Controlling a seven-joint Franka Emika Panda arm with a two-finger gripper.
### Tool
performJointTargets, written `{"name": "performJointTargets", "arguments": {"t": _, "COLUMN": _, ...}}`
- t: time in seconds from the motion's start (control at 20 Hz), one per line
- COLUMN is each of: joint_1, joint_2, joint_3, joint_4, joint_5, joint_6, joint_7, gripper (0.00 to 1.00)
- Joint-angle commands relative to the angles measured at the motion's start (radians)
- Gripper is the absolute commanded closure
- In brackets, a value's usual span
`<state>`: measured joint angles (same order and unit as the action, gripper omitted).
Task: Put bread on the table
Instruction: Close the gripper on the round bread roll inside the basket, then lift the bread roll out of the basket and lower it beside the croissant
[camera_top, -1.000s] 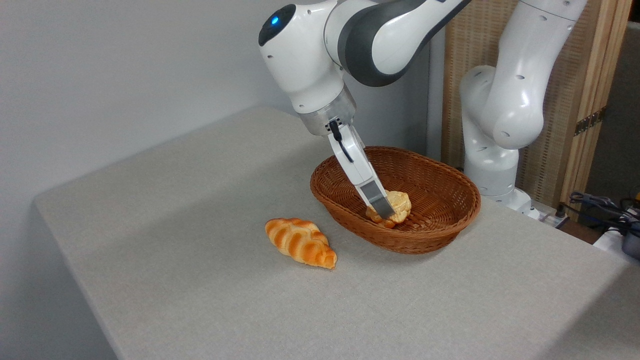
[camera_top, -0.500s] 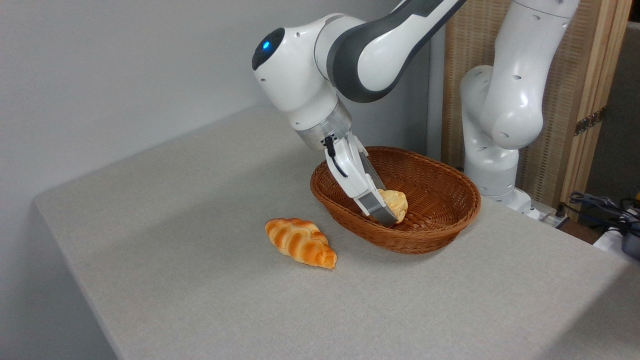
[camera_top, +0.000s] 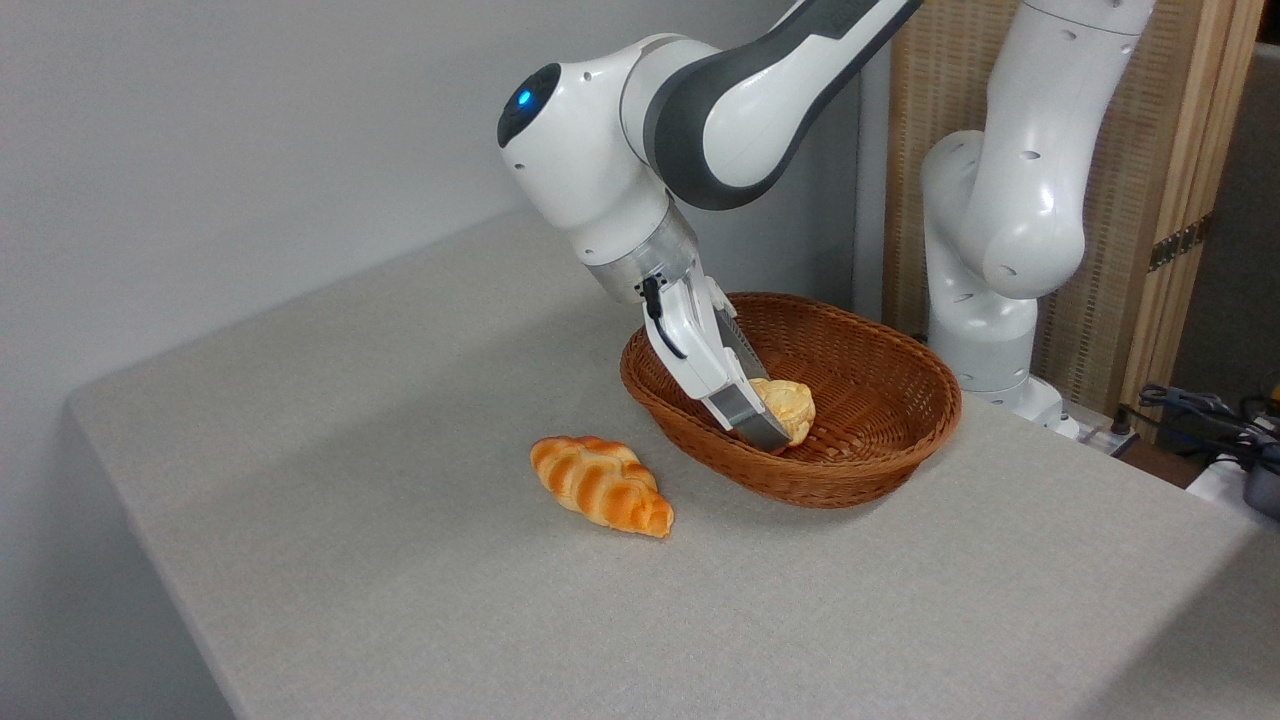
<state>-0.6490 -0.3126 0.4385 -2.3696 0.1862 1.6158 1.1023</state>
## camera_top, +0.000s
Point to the wooden folding screen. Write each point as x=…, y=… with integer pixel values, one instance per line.
x=1140, y=150

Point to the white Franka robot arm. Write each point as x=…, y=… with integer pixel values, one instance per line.
x=620, y=170

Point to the round golden bread roll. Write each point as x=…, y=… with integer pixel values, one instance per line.
x=792, y=405

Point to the metal screen hinge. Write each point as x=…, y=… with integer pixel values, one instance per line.
x=1180, y=242

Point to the braided orange bread loaf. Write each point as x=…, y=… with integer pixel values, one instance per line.
x=600, y=485

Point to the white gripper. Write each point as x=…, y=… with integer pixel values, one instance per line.
x=705, y=345

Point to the brown wicker basket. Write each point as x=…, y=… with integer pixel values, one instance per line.
x=880, y=400

